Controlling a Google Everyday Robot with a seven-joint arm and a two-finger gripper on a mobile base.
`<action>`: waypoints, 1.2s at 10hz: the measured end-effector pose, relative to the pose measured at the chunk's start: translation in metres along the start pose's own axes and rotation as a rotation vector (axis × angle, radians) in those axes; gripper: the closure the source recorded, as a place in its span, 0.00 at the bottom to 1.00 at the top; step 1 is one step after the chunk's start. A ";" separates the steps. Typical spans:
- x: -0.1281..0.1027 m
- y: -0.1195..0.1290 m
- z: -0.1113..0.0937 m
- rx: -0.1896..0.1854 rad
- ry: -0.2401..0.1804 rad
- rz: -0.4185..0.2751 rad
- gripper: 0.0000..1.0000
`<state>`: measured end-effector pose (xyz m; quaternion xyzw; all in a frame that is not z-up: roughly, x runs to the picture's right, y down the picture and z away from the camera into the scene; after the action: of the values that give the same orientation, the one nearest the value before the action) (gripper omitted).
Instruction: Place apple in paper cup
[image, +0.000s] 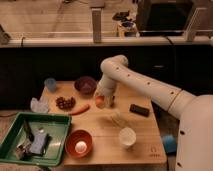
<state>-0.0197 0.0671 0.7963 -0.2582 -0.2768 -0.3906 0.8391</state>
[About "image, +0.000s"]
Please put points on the blue plastic cup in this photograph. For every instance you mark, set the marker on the blue plastic cup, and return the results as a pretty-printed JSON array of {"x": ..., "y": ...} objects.
[{"x": 50, "y": 83}]

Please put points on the black monitor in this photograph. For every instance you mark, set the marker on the black monitor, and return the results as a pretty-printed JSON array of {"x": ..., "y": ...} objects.
[{"x": 163, "y": 15}]

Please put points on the green plastic tray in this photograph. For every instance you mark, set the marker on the green plastic tray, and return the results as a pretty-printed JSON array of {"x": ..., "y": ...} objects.
[{"x": 15, "y": 145}]

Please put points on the white egg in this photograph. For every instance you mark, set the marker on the white egg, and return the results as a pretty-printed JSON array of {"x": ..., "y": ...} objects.
[{"x": 81, "y": 147}]

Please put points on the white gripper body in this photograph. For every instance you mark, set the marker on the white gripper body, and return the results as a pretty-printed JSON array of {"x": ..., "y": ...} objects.
[{"x": 106, "y": 87}]

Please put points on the crumpled clear plastic bag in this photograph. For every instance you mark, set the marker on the crumpled clear plastic bag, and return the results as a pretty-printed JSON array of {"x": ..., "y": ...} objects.
[{"x": 39, "y": 106}]

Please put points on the blue round object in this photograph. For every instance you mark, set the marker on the blue round object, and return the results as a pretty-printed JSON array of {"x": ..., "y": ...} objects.
[{"x": 169, "y": 144}]

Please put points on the black rectangular block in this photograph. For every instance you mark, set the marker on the black rectangular block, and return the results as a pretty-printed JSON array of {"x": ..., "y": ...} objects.
[{"x": 139, "y": 110}]

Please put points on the wooden cutting board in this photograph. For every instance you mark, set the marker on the wooden cutting board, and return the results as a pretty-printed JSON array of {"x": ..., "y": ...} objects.
[{"x": 148, "y": 148}]

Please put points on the blue sponge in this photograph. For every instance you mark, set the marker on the blue sponge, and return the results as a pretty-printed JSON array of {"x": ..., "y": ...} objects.
[{"x": 38, "y": 145}]

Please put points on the orange apple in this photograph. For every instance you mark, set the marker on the orange apple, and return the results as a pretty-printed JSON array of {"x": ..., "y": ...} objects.
[{"x": 100, "y": 101}]

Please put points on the black utensil in tray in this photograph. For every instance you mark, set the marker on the black utensil in tray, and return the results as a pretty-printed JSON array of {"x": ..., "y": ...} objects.
[{"x": 28, "y": 131}]

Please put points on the orange carrot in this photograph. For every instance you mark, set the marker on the orange carrot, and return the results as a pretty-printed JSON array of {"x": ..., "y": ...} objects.
[{"x": 80, "y": 110}]

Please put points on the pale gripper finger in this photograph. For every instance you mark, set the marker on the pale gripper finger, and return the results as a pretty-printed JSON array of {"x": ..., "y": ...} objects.
[{"x": 109, "y": 101}]

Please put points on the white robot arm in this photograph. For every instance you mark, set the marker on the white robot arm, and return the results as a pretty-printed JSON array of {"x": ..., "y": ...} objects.
[{"x": 195, "y": 113}]

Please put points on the purple bowl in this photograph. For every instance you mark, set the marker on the purple bowl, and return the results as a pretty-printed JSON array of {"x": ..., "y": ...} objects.
[{"x": 85, "y": 85}]

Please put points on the white paper cup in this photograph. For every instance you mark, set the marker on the white paper cup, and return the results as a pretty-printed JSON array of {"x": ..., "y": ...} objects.
[{"x": 127, "y": 137}]

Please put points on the red bowl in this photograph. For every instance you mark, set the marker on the red bowl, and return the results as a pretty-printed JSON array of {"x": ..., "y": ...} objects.
[{"x": 74, "y": 138}]

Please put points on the dark grape bunch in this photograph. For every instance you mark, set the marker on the dark grape bunch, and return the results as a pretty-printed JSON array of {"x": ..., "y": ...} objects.
[{"x": 65, "y": 104}]

